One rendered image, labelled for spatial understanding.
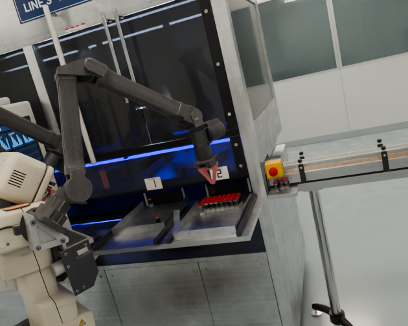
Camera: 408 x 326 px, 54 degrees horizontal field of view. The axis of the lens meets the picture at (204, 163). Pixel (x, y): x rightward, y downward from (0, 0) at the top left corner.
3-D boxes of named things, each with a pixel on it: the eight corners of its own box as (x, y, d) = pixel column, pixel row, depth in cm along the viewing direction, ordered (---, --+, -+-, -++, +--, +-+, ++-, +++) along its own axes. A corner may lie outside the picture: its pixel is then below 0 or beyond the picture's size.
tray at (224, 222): (198, 207, 191) (197, 200, 190) (252, 200, 182) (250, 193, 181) (173, 240, 160) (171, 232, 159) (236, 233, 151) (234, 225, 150)
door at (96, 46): (70, 159, 208) (34, 44, 195) (151, 144, 193) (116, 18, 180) (70, 160, 208) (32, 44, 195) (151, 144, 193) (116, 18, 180)
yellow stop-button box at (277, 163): (269, 174, 187) (266, 160, 185) (284, 172, 185) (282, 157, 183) (267, 180, 180) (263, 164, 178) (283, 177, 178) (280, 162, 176)
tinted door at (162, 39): (152, 143, 193) (117, 18, 180) (238, 127, 179) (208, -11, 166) (151, 144, 193) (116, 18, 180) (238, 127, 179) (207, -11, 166)
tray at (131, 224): (144, 207, 212) (142, 200, 211) (190, 200, 204) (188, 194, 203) (113, 235, 181) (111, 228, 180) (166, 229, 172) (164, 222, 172)
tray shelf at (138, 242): (136, 211, 214) (135, 207, 214) (266, 194, 192) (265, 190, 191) (89, 256, 170) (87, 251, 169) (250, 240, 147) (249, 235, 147)
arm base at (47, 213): (26, 214, 120) (39, 219, 110) (41, 191, 122) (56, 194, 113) (50, 228, 124) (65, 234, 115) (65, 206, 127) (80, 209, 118)
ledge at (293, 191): (272, 189, 196) (271, 185, 196) (299, 185, 192) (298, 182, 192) (269, 200, 184) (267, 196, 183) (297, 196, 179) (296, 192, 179)
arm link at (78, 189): (49, 66, 129) (52, 54, 120) (92, 67, 135) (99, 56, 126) (61, 205, 125) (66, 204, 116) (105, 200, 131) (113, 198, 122)
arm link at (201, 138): (186, 130, 144) (193, 130, 139) (201, 125, 147) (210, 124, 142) (192, 149, 146) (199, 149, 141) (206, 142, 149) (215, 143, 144)
